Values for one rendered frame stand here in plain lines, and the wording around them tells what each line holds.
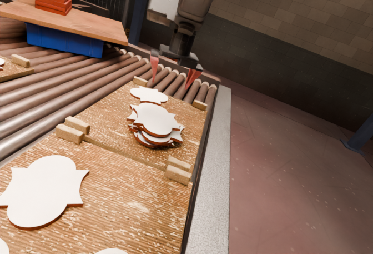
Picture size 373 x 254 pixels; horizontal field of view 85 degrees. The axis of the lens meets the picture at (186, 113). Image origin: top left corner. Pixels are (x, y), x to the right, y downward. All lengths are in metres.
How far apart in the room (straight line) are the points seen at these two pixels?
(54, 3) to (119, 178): 0.99
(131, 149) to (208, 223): 0.25
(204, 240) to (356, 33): 5.26
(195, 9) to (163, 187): 0.36
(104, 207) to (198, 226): 0.19
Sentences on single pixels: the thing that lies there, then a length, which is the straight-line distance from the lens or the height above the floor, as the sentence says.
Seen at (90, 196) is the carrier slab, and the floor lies 0.94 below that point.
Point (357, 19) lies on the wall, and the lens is 5.47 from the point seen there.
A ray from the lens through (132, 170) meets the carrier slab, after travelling 0.48.
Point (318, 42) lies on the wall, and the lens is 5.31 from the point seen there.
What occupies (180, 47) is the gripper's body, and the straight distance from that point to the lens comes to 0.53.
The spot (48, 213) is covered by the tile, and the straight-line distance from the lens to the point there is 0.41.
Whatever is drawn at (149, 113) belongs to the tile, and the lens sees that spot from 0.58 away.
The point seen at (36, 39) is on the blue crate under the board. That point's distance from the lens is 1.13.
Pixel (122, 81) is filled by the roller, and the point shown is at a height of 0.91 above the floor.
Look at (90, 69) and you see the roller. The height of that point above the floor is 0.92.
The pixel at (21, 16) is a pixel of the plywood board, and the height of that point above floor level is 1.04.
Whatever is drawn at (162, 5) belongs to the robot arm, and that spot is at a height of 1.27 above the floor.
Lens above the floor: 1.29
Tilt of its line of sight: 27 degrees down
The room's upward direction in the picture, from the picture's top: 21 degrees clockwise
